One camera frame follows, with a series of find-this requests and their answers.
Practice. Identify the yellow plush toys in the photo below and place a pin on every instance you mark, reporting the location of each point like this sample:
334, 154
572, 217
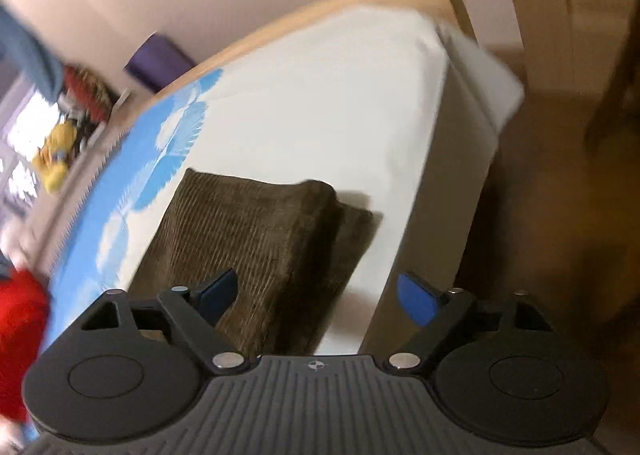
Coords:
55, 155

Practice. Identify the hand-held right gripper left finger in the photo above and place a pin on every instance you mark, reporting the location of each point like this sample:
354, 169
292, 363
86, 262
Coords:
219, 294

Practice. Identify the red folded blanket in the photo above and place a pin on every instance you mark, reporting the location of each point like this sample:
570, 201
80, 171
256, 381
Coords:
20, 335

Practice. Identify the dark red cushion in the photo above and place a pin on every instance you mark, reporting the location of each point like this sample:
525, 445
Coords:
87, 87

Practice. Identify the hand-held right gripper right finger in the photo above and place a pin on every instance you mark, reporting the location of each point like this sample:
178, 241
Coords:
417, 299

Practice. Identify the window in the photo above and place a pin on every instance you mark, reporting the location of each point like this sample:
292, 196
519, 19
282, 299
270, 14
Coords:
17, 145

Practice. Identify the blue curtain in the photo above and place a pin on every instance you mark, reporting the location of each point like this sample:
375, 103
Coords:
30, 55

